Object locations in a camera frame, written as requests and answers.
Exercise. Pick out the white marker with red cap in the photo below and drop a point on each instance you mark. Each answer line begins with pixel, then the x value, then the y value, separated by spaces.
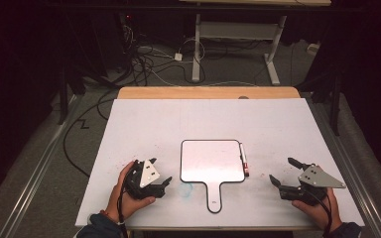
pixel 243 158

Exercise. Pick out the white desk frame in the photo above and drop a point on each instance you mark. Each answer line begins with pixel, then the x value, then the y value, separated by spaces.
pixel 238 31

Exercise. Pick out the white power strip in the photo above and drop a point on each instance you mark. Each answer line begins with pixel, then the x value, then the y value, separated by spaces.
pixel 313 49

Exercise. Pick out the person's left dark sleeve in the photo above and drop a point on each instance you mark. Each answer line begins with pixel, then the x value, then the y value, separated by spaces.
pixel 99 228

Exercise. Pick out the large white cover board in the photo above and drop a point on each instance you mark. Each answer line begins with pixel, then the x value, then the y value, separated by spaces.
pixel 211 119

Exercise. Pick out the person's left hand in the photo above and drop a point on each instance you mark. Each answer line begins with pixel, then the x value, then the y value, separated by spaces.
pixel 125 205

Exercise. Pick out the black stand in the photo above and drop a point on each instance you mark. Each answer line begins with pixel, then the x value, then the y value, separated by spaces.
pixel 334 105
pixel 64 95

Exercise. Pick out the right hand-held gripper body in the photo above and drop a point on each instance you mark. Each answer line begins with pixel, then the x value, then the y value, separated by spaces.
pixel 317 178

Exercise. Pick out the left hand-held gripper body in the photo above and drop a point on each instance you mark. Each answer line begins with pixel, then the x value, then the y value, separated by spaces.
pixel 145 180

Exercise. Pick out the white power adapter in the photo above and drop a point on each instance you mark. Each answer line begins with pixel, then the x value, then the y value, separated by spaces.
pixel 178 57

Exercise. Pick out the aluminium floor rail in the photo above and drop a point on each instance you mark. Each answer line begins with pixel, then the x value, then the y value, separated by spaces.
pixel 360 185
pixel 36 172

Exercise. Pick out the person's right hand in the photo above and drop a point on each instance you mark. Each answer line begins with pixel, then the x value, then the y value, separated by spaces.
pixel 316 214

